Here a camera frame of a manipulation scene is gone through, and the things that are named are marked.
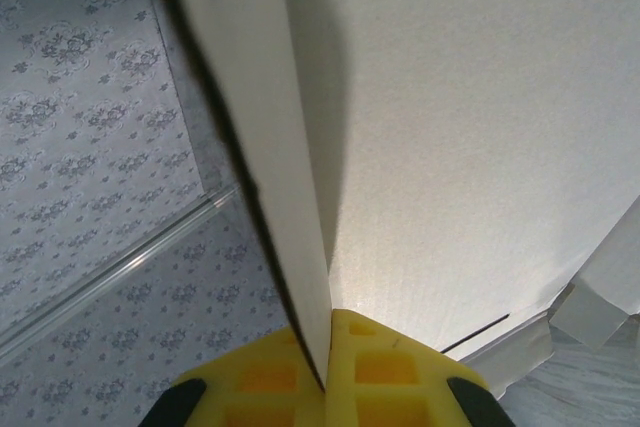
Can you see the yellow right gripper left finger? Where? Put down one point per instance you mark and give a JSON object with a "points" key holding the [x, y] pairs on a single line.
{"points": [[250, 387]]}

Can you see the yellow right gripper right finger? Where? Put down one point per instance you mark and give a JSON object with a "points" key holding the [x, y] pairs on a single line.
{"points": [[385, 377]]}

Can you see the yellow and white paper box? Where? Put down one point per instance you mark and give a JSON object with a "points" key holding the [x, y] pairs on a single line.
{"points": [[450, 147]]}

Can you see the aluminium frame post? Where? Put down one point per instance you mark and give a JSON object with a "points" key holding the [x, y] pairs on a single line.
{"points": [[100, 277]]}

